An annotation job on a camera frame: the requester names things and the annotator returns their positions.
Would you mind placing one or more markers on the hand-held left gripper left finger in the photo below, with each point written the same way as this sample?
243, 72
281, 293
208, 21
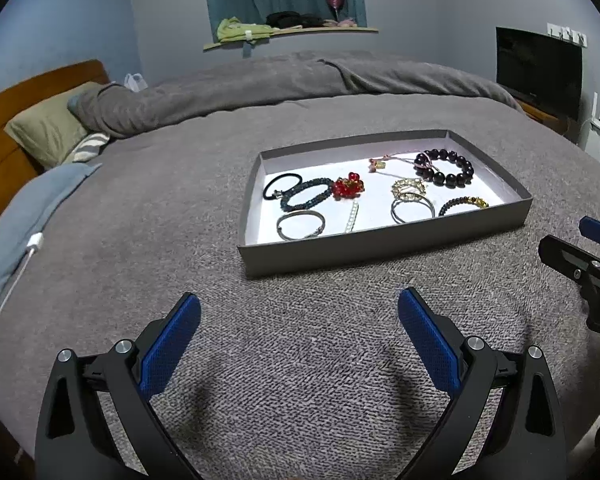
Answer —
170, 345

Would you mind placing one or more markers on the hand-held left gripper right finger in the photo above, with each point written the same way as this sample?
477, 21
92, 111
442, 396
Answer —
430, 345

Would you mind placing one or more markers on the shallow grey cardboard box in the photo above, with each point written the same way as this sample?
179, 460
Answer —
380, 247

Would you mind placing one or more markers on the thin plain silver bangle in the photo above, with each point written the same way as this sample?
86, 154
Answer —
396, 216

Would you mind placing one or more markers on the silver bangle with clasp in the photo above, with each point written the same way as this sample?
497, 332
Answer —
312, 233

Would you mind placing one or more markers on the wooden television stand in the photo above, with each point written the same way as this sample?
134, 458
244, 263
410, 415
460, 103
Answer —
545, 115

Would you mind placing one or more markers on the black flat screen television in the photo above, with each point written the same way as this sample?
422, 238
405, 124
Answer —
537, 70

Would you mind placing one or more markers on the light blue blanket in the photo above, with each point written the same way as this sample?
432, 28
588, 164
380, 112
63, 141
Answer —
25, 210

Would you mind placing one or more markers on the grey white striped pillow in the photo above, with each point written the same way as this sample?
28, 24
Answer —
87, 147

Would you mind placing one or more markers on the olive green pillow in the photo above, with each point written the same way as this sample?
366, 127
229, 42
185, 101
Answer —
45, 127

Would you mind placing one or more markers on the white plastic bag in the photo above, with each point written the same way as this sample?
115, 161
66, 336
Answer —
135, 82

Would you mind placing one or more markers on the grey folded duvet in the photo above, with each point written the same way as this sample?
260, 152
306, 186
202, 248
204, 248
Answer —
260, 85

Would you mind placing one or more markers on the wooden headboard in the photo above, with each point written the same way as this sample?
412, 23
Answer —
30, 90

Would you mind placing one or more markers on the light green cloth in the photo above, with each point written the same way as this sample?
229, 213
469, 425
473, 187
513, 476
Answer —
235, 30

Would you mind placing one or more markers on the pink cloth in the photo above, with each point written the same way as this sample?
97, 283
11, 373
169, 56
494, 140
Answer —
345, 22

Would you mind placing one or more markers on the wooden window sill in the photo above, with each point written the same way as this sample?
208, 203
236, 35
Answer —
320, 31

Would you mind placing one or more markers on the black clothes pile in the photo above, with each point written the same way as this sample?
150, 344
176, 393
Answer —
290, 19

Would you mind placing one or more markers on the white wall hooks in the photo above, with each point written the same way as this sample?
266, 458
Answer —
567, 35

